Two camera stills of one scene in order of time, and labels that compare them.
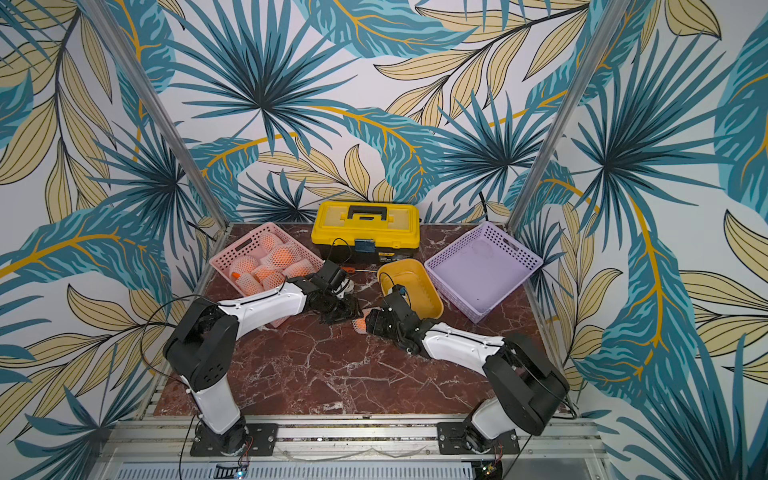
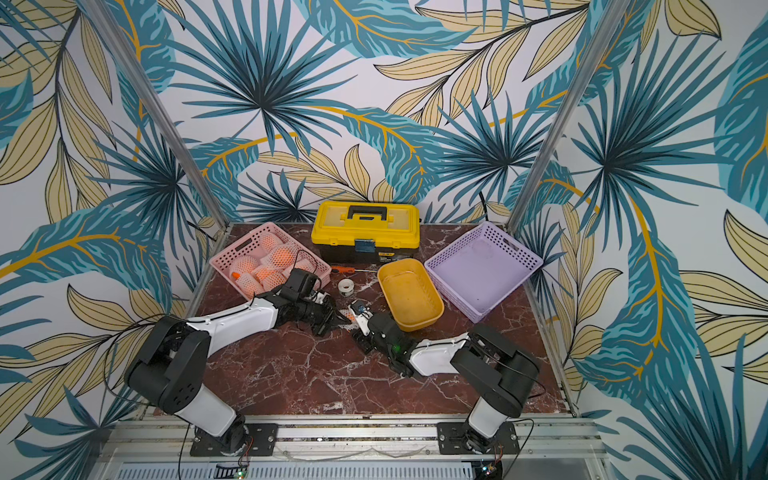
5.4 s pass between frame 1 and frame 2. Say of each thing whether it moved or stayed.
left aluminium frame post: stayed
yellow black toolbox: stayed
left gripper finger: moved
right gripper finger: moved
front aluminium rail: stayed
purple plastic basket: stayed
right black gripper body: moved
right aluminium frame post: stayed
